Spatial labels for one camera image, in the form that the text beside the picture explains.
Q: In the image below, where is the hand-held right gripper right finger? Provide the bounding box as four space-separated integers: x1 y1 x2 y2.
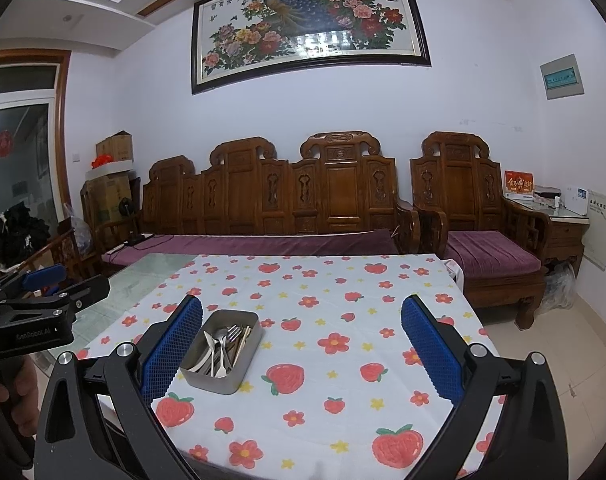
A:
400 294 568 480

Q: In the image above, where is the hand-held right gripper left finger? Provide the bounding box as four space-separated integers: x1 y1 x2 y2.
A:
34 294 205 480

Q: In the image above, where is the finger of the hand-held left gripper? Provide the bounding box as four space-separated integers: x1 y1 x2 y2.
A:
0 264 67 295
0 274 111 313

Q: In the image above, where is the rectangular metal tray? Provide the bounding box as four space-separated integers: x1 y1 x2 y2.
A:
179 309 265 395

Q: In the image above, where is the person's left hand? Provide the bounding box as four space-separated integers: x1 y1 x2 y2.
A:
0 357 39 443

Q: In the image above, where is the wooden chair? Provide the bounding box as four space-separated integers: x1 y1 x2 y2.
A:
13 227 101 301

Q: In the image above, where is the dark clothes pile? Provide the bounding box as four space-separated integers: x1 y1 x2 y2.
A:
0 207 51 266

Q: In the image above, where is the printed plastic bag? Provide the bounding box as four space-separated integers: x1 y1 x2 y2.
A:
63 203 91 256

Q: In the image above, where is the white plastic stool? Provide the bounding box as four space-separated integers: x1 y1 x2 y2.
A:
443 259 466 291

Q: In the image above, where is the large cardboard box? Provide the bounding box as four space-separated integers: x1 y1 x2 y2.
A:
86 162 139 231

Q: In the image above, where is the strawberry flower print tablecloth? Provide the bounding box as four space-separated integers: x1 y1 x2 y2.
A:
76 254 508 480

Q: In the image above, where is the purple armchair cushion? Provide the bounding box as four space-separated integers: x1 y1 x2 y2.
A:
445 230 542 281

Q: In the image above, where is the clear plastic bag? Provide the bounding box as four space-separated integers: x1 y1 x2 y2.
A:
538 262 576 313

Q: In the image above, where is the small cardboard box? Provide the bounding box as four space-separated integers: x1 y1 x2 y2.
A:
96 131 134 163

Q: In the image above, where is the carved wooden armchair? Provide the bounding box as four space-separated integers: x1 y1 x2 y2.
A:
409 131 551 331

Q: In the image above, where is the wooden side table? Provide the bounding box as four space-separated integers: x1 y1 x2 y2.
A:
505 195 591 276

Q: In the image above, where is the carved wooden sofa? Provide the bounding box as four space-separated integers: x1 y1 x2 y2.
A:
93 131 421 281

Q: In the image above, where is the red gift box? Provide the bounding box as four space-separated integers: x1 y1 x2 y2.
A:
504 170 534 198

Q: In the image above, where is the white device with blue label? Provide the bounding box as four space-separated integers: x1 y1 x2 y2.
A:
563 187 588 211

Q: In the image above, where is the framed peacock flower painting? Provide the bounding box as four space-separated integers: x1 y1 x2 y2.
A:
190 0 432 96

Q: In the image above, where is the wooden door frame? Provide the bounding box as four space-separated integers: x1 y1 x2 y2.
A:
0 49 71 221

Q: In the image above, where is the white wall cabinet panel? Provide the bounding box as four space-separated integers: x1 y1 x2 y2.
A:
583 190 606 271

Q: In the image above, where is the grey wall electrical panel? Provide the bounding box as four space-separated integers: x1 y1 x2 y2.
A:
540 54 585 101

